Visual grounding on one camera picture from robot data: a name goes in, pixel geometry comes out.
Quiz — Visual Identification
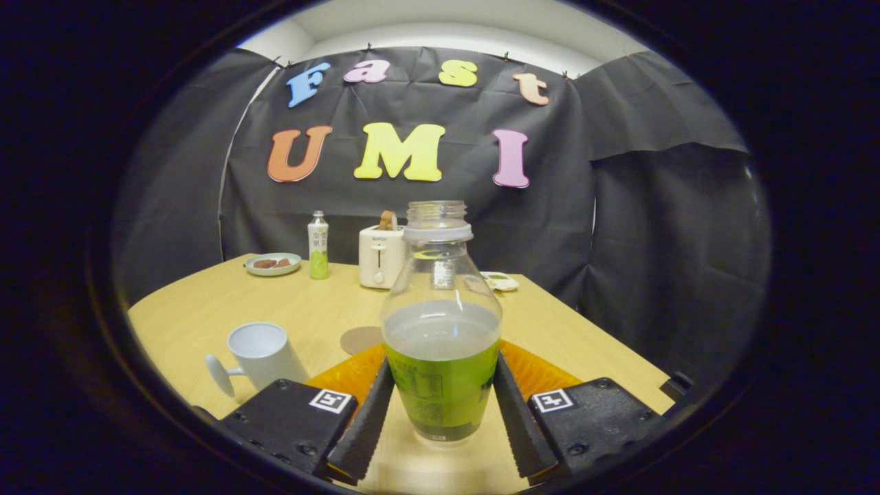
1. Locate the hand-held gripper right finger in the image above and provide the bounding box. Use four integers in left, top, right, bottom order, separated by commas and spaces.
492, 340, 665, 479

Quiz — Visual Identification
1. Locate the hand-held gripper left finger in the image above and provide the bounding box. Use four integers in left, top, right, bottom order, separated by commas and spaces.
219, 342, 397, 482

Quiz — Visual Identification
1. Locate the clear juice bottle green label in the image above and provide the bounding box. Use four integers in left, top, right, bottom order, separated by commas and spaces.
380, 200, 504, 443

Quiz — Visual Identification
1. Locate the round brown coaster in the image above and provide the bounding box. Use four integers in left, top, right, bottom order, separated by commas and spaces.
340, 326, 384, 356

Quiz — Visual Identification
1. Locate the white cup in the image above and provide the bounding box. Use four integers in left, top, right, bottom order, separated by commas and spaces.
205, 322, 310, 399

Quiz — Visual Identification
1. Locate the tall white green drink bottle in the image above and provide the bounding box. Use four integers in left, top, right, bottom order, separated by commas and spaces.
307, 210, 330, 281

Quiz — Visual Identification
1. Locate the white toaster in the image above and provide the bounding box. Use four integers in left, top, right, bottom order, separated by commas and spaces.
358, 224, 408, 289

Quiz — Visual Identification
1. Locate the pale green plate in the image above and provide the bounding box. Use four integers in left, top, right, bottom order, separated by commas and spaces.
245, 252, 303, 277

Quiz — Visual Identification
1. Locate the wooden table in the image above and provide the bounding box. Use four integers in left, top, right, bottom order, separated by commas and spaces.
127, 253, 676, 494

